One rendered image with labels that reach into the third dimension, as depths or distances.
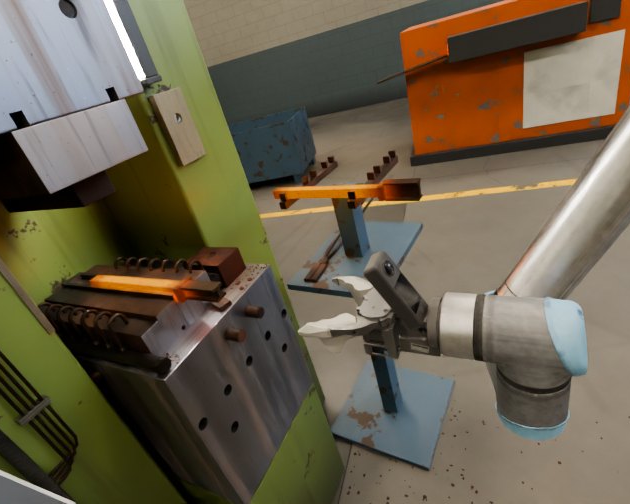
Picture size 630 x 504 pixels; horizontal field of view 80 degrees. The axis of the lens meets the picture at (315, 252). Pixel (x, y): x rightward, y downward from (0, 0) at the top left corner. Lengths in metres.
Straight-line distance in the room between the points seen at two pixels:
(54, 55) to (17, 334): 0.46
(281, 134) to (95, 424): 3.76
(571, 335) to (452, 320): 0.13
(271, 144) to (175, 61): 3.38
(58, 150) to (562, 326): 0.73
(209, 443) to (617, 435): 1.34
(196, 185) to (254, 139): 3.44
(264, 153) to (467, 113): 2.17
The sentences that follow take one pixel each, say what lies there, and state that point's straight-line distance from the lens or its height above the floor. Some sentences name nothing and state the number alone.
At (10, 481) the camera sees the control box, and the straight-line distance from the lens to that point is 0.61.
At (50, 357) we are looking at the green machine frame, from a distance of 0.87.
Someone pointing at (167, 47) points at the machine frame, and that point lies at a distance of 1.10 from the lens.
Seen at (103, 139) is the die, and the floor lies 1.31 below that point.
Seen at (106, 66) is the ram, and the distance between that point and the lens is 0.79.
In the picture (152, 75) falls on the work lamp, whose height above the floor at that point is 1.39.
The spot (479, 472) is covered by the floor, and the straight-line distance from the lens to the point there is 1.57.
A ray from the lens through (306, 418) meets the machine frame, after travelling 1.23.
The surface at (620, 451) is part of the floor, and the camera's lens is 1.69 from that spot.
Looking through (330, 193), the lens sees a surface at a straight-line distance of 0.96.
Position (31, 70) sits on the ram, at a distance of 0.73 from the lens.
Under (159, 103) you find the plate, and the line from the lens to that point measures 1.00.
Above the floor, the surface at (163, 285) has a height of 1.01.
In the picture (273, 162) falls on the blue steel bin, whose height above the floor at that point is 0.31.
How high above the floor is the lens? 1.36
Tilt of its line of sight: 28 degrees down
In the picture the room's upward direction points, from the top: 16 degrees counter-clockwise
